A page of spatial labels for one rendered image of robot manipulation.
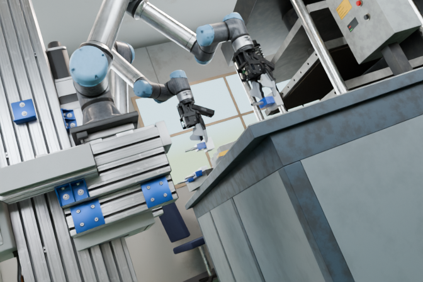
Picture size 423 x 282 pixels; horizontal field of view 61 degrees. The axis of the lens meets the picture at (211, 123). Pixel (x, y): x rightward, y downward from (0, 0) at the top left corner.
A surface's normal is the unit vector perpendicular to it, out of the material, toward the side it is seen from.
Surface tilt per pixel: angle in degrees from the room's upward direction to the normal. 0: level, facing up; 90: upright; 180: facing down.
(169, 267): 90
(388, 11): 90
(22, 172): 90
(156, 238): 90
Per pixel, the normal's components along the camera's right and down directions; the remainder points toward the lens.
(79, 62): 0.20, -0.22
